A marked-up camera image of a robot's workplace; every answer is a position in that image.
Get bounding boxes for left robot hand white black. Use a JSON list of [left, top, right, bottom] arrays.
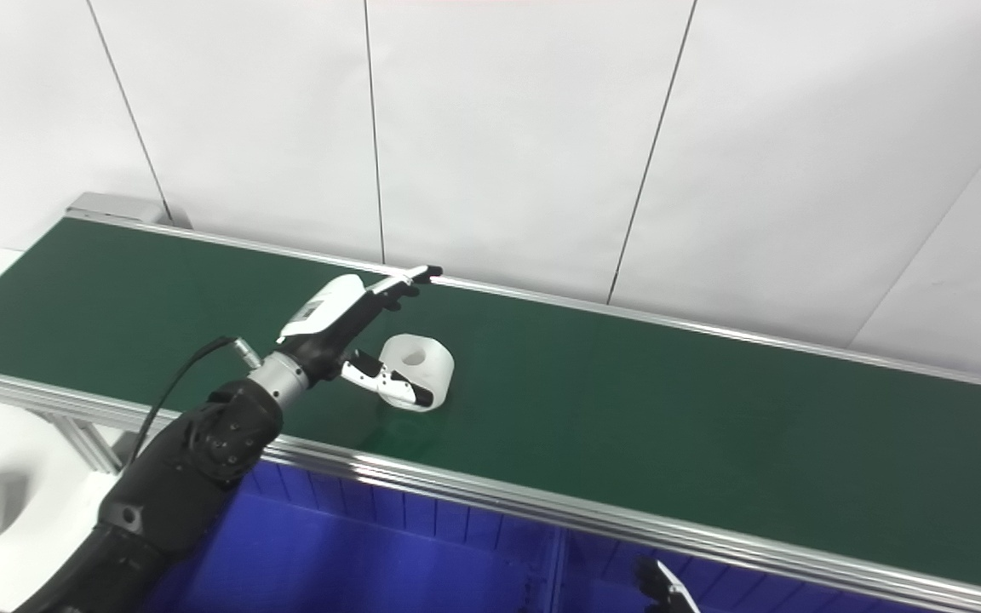
[[276, 265, 444, 410]]

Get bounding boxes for aluminium conveyor support leg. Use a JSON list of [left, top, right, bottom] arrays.
[[0, 375, 127, 474]]

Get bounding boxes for blue plastic bin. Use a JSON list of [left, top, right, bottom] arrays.
[[141, 460, 565, 613], [550, 528, 968, 613]]

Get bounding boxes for grey conveyor end housing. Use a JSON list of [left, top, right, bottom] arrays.
[[65, 192, 195, 232]]

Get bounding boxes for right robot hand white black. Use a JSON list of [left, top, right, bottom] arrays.
[[634, 558, 701, 613]]

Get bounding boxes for white cylindrical part with holes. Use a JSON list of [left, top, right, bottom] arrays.
[[380, 333, 456, 414]]

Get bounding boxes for green conveyor belt aluminium frame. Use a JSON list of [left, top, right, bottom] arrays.
[[0, 209, 981, 613]]

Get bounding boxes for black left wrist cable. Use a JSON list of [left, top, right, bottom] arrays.
[[124, 335, 267, 467]]

